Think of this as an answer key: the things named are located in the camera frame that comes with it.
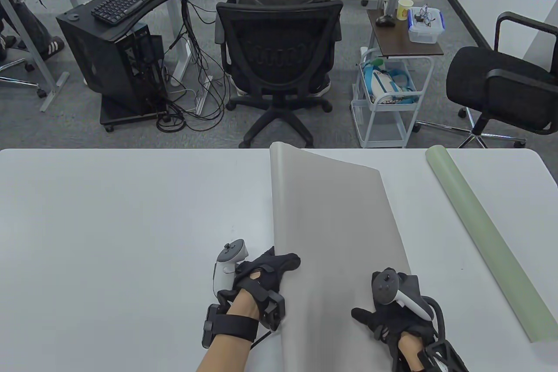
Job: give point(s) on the black left glove sensor box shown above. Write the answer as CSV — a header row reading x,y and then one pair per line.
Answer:
x,y
273,308

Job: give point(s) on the white power strip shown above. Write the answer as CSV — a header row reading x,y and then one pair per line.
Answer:
x,y
201,104

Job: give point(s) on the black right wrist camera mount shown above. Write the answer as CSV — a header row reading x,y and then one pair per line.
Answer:
x,y
440,356

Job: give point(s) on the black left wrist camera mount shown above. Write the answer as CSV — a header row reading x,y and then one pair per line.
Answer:
x,y
231,326

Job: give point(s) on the grey white hand controller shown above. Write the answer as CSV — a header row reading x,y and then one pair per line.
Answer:
x,y
231,254
386,287

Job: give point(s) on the black computer mouse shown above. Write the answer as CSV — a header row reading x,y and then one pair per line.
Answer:
x,y
385,20

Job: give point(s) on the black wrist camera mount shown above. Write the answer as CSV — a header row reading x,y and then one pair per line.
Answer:
x,y
440,356
231,326

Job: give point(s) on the grey desk mat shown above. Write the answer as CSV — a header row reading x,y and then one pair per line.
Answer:
x,y
340,223

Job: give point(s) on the brown side table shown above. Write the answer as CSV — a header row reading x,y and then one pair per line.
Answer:
x,y
392,40

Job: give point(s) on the yellow paper cup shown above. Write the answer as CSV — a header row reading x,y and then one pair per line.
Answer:
x,y
404,10

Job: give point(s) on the person's right forearm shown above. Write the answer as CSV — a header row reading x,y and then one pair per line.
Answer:
x,y
409,350

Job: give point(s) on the black armchair with chrome legs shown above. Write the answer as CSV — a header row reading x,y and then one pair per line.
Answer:
x,y
492,80

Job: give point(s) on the person's left hand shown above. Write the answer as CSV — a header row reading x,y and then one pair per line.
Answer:
x,y
270,267

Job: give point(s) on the black computer tower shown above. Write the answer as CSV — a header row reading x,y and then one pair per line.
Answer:
x,y
87,49

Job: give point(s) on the person's left forearm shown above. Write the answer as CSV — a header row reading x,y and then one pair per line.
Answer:
x,y
226,350

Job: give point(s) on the pale green desk mat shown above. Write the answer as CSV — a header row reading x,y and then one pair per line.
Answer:
x,y
488,237

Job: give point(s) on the grey metal desk frame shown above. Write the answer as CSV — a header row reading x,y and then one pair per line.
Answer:
x,y
54,93

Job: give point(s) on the black mesh office chair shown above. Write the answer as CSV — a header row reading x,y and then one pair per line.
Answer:
x,y
279,40

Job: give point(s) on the clear box with blue latches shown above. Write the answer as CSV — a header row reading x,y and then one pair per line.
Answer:
x,y
425,32

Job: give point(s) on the chrome office chair base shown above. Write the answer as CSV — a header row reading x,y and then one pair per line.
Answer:
x,y
41,93

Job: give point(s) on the person's right hand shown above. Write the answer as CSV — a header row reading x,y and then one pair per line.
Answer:
x,y
388,322

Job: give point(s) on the black rolling computer platform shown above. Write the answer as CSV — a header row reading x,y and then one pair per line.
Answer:
x,y
113,117

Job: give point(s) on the blue and white bag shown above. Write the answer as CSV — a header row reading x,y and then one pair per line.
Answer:
x,y
383,84

